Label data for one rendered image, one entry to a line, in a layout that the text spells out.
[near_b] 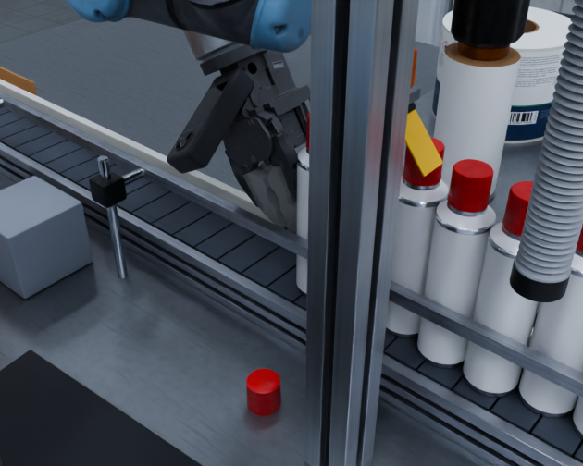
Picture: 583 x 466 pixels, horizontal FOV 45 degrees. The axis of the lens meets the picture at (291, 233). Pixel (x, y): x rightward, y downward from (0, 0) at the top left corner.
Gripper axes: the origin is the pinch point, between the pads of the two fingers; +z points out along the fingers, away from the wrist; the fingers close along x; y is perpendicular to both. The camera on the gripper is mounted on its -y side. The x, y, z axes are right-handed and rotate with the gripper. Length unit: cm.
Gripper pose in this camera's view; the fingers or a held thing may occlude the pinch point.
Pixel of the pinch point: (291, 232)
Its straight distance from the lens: 76.9
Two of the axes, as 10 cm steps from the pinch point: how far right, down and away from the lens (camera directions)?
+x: -6.6, 0.9, 7.5
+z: 3.8, 9.0, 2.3
